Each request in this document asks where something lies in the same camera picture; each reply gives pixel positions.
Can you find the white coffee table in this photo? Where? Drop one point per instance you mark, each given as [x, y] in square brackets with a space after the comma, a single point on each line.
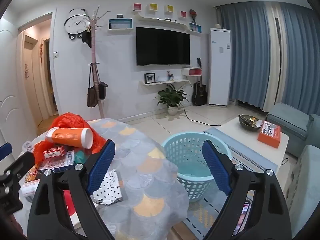
[240, 135]

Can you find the red table tennis paddle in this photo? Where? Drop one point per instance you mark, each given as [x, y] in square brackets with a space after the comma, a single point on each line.
[193, 13]

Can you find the red hanging decoration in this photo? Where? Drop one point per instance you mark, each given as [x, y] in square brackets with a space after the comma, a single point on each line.
[41, 52]

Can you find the blue beige curtain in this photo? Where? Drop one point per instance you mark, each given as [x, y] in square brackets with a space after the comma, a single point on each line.
[250, 55]

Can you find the low wavy white shelf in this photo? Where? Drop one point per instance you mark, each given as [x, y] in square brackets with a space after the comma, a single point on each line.
[162, 82]

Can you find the yellow cube shelf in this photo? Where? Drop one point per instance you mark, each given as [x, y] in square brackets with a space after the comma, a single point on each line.
[153, 7]
[169, 8]

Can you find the orange plastic bag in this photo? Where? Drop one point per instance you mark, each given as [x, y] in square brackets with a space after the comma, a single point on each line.
[67, 122]

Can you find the red cigarette box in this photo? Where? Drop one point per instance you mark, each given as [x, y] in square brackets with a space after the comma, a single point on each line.
[53, 153]

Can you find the turquoise plastic laundry basket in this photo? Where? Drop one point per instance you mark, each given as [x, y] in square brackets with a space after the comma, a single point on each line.
[185, 150]

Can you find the white panel door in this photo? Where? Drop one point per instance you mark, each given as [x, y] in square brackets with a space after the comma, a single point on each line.
[10, 92]

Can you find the teal sofa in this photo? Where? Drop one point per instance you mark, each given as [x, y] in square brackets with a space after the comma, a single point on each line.
[287, 120]

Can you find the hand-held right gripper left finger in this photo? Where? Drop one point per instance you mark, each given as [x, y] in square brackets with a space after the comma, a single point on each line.
[101, 167]

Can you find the white red label small box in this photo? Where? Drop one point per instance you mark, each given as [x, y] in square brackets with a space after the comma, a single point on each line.
[28, 190]

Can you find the orange tissue box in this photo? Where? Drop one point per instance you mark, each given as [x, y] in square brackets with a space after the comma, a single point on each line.
[270, 136]

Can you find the polka dot paper bag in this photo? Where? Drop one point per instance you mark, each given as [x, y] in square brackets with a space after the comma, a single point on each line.
[110, 187]

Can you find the black hat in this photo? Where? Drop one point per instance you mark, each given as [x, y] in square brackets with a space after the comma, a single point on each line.
[87, 38]

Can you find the red cube shelf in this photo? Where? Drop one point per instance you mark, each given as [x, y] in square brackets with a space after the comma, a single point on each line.
[137, 7]
[183, 14]

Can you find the pink coat rack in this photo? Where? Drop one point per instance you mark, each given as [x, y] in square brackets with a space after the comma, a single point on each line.
[94, 55]

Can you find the black hanging bag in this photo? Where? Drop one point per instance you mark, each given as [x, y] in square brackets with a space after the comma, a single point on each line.
[102, 91]

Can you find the red white flat carton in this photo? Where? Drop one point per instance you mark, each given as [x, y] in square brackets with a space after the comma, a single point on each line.
[68, 205]

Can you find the teal plastic object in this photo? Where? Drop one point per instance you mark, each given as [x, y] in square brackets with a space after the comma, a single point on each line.
[79, 158]

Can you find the brown hanging bag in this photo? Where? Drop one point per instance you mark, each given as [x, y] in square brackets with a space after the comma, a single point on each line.
[92, 97]

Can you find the panda wall clock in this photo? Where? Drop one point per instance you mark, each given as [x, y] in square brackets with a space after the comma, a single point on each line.
[76, 23]

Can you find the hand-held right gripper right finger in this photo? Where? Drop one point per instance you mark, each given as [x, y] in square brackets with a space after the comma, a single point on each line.
[217, 167]

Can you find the wall mounted television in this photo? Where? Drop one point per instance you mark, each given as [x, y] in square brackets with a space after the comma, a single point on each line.
[162, 46]

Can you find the hallway wooden door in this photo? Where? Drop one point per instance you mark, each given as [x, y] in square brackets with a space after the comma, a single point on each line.
[31, 92]

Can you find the smartphone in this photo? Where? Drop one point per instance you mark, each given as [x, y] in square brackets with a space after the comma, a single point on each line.
[243, 217]

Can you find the dark bowl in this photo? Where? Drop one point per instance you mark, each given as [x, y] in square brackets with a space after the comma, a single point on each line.
[248, 125]

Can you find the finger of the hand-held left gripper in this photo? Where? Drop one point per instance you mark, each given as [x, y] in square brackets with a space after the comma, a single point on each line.
[5, 151]
[21, 161]

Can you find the black acoustic guitar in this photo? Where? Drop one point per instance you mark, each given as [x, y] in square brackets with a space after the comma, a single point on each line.
[199, 93]

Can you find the pen holder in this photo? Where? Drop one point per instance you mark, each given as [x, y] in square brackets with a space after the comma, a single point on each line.
[170, 77]

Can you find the door sticker decoration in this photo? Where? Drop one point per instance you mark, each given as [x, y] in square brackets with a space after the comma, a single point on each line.
[27, 71]

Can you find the clear plastic wrapper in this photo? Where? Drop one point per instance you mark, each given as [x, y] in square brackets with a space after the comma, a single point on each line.
[28, 146]

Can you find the small blue box shelf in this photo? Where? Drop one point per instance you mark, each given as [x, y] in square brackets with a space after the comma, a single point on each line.
[195, 28]

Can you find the blue white printed carton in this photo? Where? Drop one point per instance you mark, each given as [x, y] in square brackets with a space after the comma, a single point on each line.
[58, 164]

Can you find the white red wall box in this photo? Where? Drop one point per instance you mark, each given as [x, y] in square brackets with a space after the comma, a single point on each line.
[192, 72]

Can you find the framed butterfly picture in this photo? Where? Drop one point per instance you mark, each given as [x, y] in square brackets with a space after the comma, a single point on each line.
[149, 77]

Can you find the white refrigerator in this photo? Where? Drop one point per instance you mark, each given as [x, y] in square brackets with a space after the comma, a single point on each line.
[219, 67]

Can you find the long wavy white shelf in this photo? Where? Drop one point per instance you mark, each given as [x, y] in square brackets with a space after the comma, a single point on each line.
[162, 21]

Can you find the blue table runner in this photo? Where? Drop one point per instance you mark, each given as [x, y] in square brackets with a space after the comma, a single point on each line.
[250, 155]

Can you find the wall light switch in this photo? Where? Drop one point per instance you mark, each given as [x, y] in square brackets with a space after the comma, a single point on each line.
[56, 54]

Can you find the orange tube with white cap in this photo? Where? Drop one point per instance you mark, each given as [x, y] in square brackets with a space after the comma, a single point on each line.
[67, 136]

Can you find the white blue box shelf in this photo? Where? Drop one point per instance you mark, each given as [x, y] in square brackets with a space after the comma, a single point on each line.
[120, 25]

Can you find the potted green plant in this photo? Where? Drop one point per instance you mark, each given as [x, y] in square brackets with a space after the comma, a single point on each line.
[172, 97]

